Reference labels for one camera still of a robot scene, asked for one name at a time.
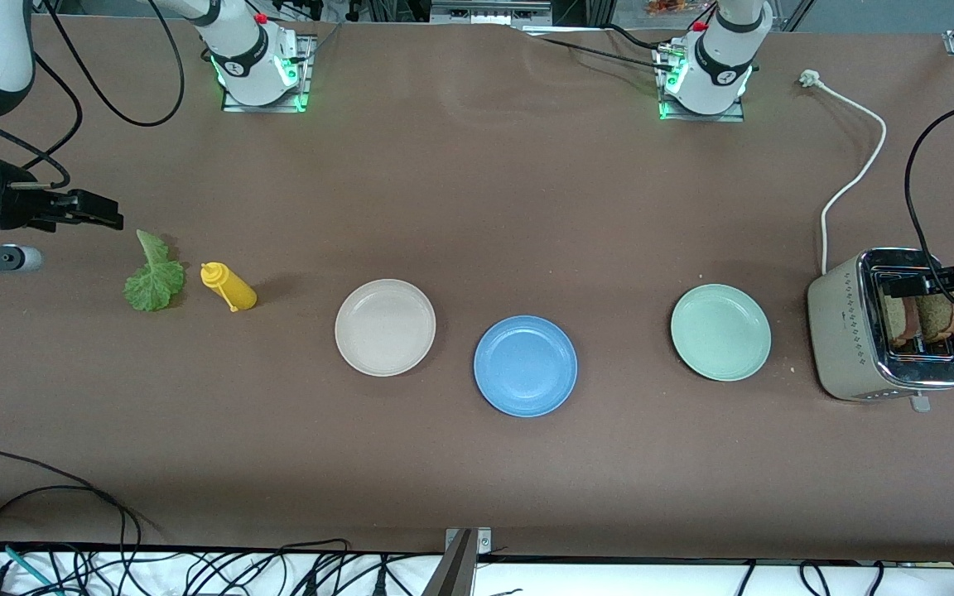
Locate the teal cable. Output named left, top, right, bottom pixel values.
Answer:
left=0, top=540, right=60, bottom=595

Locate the black tangled cable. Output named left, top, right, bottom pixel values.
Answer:
left=171, top=540, right=412, bottom=596

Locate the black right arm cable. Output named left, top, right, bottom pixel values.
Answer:
left=0, top=0, right=188, bottom=191

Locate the beige steel toaster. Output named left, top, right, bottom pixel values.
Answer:
left=807, top=248, right=954, bottom=413

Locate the silver power strip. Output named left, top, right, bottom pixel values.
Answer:
left=430, top=0, right=552, bottom=26

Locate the black base cable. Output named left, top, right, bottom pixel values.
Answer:
left=518, top=23, right=677, bottom=74

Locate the white toaster power cable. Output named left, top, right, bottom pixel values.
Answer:
left=800, top=70, right=888, bottom=276

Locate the pale green round plate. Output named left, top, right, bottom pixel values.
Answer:
left=670, top=284, right=773, bottom=382

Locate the brown bread slice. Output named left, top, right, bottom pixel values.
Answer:
left=918, top=291, right=954, bottom=343
left=883, top=291, right=922, bottom=348

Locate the beige round plate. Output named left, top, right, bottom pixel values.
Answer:
left=335, top=279, right=436, bottom=377

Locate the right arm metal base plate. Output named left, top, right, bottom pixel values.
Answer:
left=220, top=33, right=314, bottom=113

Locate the green lettuce leaf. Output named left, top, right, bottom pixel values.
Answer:
left=123, top=229, right=186, bottom=313

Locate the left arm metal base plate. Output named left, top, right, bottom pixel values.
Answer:
left=655, top=41, right=747, bottom=123

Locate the blue round plate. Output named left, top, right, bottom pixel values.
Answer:
left=474, top=315, right=578, bottom=418

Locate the yellow squeeze bottle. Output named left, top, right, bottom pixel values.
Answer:
left=200, top=262, right=258, bottom=313

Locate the grey metal bracket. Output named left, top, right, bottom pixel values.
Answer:
left=423, top=527, right=493, bottom=596

